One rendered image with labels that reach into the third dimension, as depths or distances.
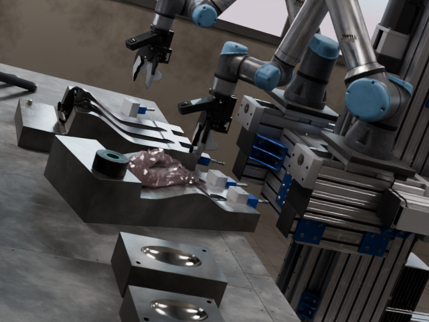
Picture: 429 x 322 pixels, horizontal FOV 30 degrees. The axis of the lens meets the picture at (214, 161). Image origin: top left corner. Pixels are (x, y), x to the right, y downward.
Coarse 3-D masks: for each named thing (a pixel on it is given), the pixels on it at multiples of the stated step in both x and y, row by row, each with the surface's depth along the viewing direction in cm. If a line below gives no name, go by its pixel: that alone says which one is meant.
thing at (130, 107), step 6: (126, 102) 280; (132, 102) 278; (138, 102) 281; (126, 108) 280; (132, 108) 279; (138, 108) 281; (144, 108) 283; (150, 108) 288; (126, 114) 280; (132, 114) 280
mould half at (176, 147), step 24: (24, 120) 217; (48, 120) 224; (72, 120) 216; (96, 120) 217; (144, 120) 247; (24, 144) 215; (48, 144) 216; (120, 144) 222; (144, 144) 224; (168, 144) 229; (192, 168) 230
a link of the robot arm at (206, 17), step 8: (208, 0) 260; (216, 0) 260; (224, 0) 260; (232, 0) 261; (192, 8) 265; (200, 8) 258; (208, 8) 258; (216, 8) 260; (224, 8) 262; (192, 16) 262; (200, 16) 258; (208, 16) 259; (216, 16) 260; (200, 24) 259; (208, 24) 260
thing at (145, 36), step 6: (138, 36) 272; (144, 36) 272; (150, 36) 272; (156, 36) 273; (126, 42) 270; (132, 42) 269; (138, 42) 269; (144, 42) 271; (150, 42) 272; (132, 48) 269; (138, 48) 270
